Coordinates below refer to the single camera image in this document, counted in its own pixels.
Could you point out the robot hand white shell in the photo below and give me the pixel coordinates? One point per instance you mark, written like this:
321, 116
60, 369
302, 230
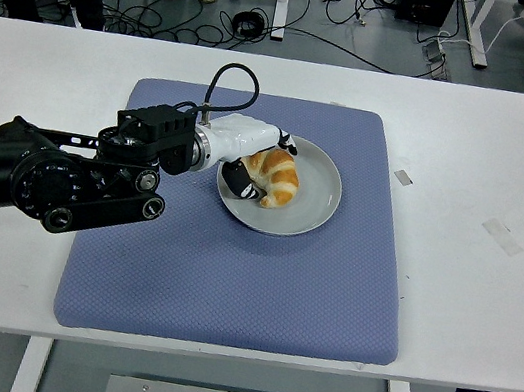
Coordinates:
239, 136

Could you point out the croissant bread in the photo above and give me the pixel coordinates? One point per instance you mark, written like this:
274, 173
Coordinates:
280, 176

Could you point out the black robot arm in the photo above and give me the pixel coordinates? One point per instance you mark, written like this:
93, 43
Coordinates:
42, 172

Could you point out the grey round plate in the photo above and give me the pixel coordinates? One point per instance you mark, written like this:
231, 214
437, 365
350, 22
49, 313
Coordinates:
312, 200

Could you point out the blue quilted mat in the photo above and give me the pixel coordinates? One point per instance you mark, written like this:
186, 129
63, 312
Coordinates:
207, 278

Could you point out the small grey tape piece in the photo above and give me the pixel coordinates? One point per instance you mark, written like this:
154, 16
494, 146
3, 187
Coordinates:
404, 177

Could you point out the grey floor socket box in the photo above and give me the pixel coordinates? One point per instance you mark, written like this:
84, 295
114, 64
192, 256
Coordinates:
436, 59

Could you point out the black equipment box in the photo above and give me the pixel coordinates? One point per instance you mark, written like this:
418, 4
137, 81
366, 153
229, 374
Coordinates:
425, 1

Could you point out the large translucent tape piece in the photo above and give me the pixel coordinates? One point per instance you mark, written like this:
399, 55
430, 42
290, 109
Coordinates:
503, 237

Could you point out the white desk frame foot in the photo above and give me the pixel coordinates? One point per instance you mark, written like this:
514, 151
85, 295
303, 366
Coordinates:
478, 36

